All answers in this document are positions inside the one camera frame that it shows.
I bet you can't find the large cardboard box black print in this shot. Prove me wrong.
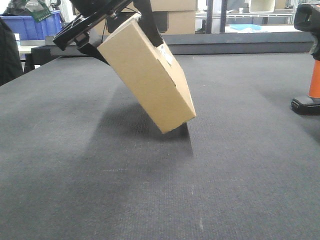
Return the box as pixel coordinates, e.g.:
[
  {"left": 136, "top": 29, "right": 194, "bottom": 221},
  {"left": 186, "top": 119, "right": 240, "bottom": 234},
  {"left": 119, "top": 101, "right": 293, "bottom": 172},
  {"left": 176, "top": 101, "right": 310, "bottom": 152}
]
[{"left": 94, "top": 10, "right": 196, "bottom": 36}]

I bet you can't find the blue plastic crate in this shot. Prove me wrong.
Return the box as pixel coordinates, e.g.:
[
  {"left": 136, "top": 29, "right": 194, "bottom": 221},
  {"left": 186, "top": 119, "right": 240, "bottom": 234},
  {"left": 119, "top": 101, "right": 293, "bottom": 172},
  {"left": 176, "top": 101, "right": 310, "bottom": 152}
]
[{"left": 0, "top": 10, "right": 62, "bottom": 41}]

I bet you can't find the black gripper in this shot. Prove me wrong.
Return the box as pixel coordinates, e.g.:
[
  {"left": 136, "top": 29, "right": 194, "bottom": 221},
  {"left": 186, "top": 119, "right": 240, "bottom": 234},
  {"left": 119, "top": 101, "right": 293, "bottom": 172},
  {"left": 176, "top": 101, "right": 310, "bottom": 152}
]
[{"left": 52, "top": 0, "right": 164, "bottom": 65}]

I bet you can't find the green circuit board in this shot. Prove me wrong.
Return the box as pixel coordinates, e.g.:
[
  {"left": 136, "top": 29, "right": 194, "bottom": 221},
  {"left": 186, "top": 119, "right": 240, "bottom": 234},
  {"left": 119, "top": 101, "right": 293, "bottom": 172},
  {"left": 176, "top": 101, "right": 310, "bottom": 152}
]
[{"left": 25, "top": 0, "right": 52, "bottom": 23}]

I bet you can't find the dark grey table edge rail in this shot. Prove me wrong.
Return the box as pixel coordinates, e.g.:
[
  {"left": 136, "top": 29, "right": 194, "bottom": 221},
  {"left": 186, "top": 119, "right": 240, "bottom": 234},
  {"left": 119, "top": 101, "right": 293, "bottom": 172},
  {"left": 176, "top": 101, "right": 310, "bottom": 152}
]
[{"left": 31, "top": 28, "right": 314, "bottom": 59}]

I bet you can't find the beige bin on shelf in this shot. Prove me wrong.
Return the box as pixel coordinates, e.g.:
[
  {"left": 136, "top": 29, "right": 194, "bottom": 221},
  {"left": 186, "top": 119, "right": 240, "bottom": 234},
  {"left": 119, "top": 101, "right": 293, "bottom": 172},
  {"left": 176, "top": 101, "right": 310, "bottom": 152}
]
[{"left": 249, "top": 0, "right": 276, "bottom": 13}]

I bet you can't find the brown cardboard package box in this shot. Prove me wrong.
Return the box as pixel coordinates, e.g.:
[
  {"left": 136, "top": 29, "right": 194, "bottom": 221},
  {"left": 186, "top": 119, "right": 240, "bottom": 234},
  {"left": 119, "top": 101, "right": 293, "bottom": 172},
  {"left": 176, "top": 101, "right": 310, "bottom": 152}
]
[{"left": 105, "top": 13, "right": 196, "bottom": 134}]

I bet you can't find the orange black barcode scanner gun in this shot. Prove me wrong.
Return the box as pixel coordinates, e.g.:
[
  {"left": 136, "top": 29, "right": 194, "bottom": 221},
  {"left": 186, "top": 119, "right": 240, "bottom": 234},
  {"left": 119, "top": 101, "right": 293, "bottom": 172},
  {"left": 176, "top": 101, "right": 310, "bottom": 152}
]
[{"left": 291, "top": 3, "right": 320, "bottom": 116}]

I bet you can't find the white barcode label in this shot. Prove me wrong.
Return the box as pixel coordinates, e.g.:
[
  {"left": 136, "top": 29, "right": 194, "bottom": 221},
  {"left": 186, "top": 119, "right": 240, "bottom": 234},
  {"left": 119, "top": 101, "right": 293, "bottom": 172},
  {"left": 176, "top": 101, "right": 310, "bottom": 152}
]
[{"left": 157, "top": 44, "right": 174, "bottom": 66}]

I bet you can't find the black vertical post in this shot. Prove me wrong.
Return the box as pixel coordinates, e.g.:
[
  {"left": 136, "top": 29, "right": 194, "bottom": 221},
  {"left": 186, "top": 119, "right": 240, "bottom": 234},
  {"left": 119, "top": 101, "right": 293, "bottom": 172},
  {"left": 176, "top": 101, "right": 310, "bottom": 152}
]
[
  {"left": 219, "top": 0, "right": 228, "bottom": 33},
  {"left": 205, "top": 0, "right": 214, "bottom": 34}
]

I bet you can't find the light blue tray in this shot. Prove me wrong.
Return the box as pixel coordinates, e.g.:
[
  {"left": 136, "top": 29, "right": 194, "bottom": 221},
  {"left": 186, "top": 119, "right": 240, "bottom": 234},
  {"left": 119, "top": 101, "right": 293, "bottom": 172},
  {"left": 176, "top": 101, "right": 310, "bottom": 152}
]
[{"left": 226, "top": 24, "right": 263, "bottom": 33}]

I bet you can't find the black bag on crate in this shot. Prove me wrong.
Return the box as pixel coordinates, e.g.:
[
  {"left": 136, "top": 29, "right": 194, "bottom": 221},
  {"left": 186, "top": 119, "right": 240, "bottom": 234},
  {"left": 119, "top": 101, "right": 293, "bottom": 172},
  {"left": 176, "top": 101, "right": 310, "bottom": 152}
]
[{"left": 2, "top": 0, "right": 31, "bottom": 16}]

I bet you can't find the metal wire shelf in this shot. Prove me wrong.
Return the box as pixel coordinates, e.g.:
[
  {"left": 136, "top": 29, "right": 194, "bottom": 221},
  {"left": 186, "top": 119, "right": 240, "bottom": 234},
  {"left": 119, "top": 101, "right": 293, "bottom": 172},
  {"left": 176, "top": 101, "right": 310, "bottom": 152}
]
[{"left": 195, "top": 11, "right": 296, "bottom": 24}]

